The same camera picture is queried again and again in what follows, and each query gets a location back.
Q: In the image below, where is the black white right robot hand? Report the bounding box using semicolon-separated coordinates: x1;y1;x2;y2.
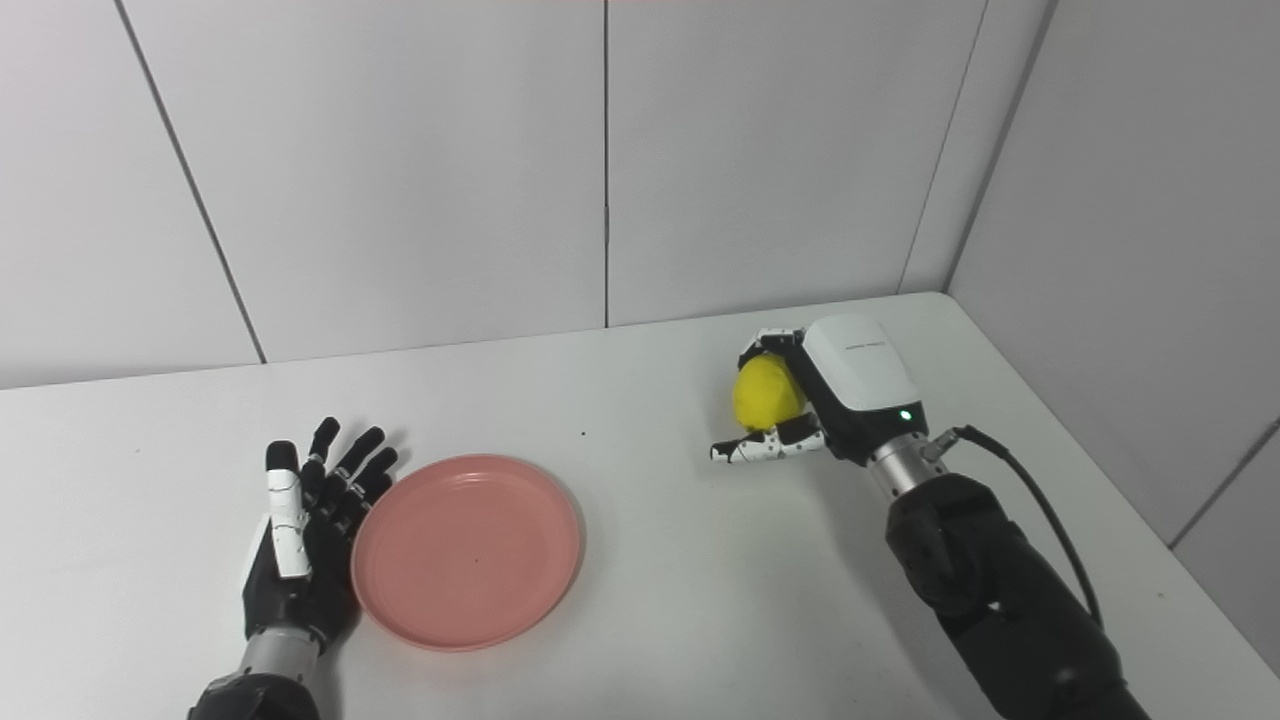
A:
710;315;929;466

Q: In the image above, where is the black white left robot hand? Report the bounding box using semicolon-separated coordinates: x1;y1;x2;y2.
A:
242;417;399;651

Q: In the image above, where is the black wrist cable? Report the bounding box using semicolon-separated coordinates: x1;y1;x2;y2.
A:
925;425;1104;629

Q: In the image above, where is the pink round plate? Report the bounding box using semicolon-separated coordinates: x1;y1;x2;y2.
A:
350;455;583;653

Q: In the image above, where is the yellow lemon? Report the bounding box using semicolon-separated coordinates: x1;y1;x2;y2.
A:
732;353;807;433

